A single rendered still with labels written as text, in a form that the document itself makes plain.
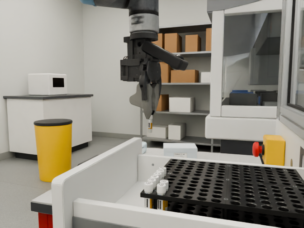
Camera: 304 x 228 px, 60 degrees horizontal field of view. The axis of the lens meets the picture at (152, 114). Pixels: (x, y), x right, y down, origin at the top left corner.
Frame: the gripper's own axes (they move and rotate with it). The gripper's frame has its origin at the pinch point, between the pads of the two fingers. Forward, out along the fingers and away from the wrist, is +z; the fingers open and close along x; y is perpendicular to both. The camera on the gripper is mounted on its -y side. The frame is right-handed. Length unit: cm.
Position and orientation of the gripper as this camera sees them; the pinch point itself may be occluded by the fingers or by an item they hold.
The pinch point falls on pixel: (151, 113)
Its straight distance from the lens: 67.8
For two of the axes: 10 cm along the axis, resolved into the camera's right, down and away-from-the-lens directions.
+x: -4.8, 1.0, -8.7
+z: 0.1, 9.9, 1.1
